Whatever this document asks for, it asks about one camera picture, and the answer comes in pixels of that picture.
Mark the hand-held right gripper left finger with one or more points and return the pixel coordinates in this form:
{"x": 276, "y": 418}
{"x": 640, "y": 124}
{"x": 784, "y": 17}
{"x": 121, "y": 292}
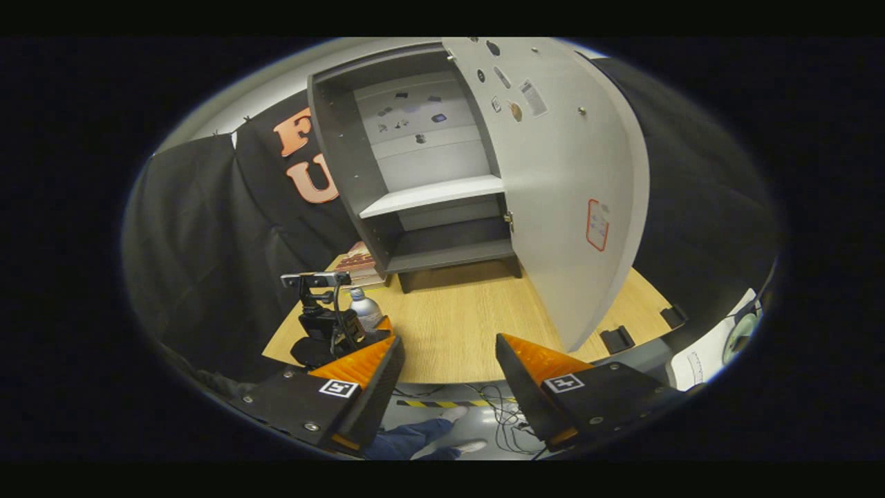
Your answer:
{"x": 380, "y": 387}

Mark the thick white book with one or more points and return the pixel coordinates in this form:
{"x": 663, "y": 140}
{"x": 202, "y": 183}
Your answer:
{"x": 352, "y": 277}

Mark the black backdrop cloth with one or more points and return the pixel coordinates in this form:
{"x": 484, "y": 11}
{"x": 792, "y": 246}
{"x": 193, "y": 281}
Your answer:
{"x": 207, "y": 242}

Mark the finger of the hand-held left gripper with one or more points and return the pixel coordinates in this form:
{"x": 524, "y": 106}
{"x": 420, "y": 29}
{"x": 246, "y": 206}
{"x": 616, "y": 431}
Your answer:
{"x": 386, "y": 324}

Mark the grey cabinet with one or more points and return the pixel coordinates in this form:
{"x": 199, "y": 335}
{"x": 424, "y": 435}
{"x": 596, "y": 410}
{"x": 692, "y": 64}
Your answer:
{"x": 346, "y": 159}

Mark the person's blue jeans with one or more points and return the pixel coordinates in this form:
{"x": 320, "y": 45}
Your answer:
{"x": 408, "y": 439}

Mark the round grey green device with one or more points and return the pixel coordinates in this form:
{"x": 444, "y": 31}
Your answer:
{"x": 740, "y": 335}

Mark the bottle with pink label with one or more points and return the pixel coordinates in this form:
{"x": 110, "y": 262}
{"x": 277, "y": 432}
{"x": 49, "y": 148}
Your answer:
{"x": 365, "y": 311}

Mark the white shoe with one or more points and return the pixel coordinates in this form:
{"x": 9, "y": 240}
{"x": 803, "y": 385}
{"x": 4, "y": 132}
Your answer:
{"x": 455, "y": 413}
{"x": 473, "y": 447}

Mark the black table clamp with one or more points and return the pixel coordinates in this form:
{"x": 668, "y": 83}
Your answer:
{"x": 617, "y": 339}
{"x": 674, "y": 316}

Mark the yellow black hazard tape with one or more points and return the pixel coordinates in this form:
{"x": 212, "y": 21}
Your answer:
{"x": 442, "y": 403}

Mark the white cabinet shelf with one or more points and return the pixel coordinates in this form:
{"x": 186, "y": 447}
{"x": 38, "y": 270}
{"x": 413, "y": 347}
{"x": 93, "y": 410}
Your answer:
{"x": 432, "y": 195}

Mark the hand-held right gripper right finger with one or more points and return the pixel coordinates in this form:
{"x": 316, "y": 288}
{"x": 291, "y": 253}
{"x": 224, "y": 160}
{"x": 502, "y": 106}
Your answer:
{"x": 522, "y": 387}

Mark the white cabinet door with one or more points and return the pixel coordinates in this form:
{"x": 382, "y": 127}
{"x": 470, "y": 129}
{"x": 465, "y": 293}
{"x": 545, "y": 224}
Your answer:
{"x": 567, "y": 173}

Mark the red brown cover book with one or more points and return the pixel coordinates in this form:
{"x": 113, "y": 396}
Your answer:
{"x": 356, "y": 259}

